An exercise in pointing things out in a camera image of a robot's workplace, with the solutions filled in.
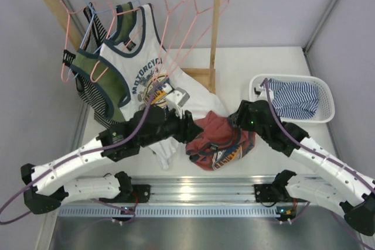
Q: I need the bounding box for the red tank top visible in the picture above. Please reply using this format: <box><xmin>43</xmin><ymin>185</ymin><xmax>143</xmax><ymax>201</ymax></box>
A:
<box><xmin>185</xmin><ymin>111</ymin><xmax>255</xmax><ymax>171</ymax></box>

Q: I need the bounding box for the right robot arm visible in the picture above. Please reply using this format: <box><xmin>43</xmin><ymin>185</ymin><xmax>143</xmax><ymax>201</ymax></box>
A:
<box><xmin>229</xmin><ymin>100</ymin><xmax>374</xmax><ymax>236</ymax></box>

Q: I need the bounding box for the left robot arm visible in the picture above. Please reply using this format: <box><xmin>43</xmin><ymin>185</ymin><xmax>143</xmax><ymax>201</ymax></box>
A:
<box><xmin>21</xmin><ymin>105</ymin><xmax>203</xmax><ymax>214</ymax></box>

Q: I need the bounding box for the white motorcycle print tank top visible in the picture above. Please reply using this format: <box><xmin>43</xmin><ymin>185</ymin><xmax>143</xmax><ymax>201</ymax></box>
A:
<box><xmin>98</xmin><ymin>3</ymin><xmax>229</xmax><ymax>171</ymax></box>

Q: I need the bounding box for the green tank top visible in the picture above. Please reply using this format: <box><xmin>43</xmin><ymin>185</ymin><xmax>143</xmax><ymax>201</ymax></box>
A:
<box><xmin>71</xmin><ymin>2</ymin><xmax>141</xmax><ymax>124</ymax></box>

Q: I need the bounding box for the black white striped tank top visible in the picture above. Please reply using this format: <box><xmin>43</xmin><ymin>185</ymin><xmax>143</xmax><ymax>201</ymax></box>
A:
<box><xmin>63</xmin><ymin>2</ymin><xmax>131</xmax><ymax>129</ymax></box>

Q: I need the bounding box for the pink hanger with white top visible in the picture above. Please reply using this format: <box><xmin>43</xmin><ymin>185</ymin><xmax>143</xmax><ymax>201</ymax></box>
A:
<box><xmin>90</xmin><ymin>0</ymin><xmax>149</xmax><ymax>83</ymax></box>

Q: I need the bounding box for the blue white striped garment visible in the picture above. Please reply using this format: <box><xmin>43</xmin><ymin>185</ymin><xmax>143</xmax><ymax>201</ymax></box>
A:
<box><xmin>268</xmin><ymin>78</ymin><xmax>319</xmax><ymax>119</ymax></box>

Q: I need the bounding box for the white plastic laundry basket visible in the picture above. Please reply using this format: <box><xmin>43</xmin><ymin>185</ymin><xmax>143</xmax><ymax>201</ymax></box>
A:
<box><xmin>249</xmin><ymin>74</ymin><xmax>335</xmax><ymax>124</ymax></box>

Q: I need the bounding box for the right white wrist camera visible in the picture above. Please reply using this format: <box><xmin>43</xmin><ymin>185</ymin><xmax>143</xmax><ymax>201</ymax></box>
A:
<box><xmin>254</xmin><ymin>84</ymin><xmax>274</xmax><ymax>101</ymax></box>

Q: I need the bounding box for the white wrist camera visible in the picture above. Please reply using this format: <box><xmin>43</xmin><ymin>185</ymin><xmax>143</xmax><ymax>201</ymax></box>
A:
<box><xmin>162</xmin><ymin>84</ymin><xmax>190</xmax><ymax>117</ymax></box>
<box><xmin>254</xmin><ymin>84</ymin><xmax>274</xmax><ymax>101</ymax></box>

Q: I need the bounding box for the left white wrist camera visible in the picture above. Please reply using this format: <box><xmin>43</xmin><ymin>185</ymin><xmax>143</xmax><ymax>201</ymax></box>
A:
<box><xmin>162</xmin><ymin>84</ymin><xmax>190</xmax><ymax>117</ymax></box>

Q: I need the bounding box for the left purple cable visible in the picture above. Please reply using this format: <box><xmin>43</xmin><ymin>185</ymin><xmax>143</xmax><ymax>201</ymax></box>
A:
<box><xmin>0</xmin><ymin>81</ymin><xmax>172</xmax><ymax>224</ymax></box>

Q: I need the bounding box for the purple cable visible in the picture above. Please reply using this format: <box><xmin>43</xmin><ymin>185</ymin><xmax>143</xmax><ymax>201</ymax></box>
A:
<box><xmin>0</xmin><ymin>81</ymin><xmax>172</xmax><ymax>224</ymax></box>
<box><xmin>262</xmin><ymin>77</ymin><xmax>375</xmax><ymax>250</ymax></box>

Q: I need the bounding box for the aluminium mounting rail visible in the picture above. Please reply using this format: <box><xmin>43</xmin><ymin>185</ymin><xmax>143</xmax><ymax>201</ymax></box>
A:
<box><xmin>46</xmin><ymin>175</ymin><xmax>364</xmax><ymax>218</ymax></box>

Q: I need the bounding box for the blue wire hanger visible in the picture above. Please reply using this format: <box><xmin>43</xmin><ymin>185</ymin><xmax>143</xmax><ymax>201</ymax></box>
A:
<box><xmin>68</xmin><ymin>0</ymin><xmax>141</xmax><ymax>79</ymax></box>

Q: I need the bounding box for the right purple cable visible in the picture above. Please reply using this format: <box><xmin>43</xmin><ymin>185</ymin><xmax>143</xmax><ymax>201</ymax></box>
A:
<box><xmin>262</xmin><ymin>77</ymin><xmax>375</xmax><ymax>250</ymax></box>

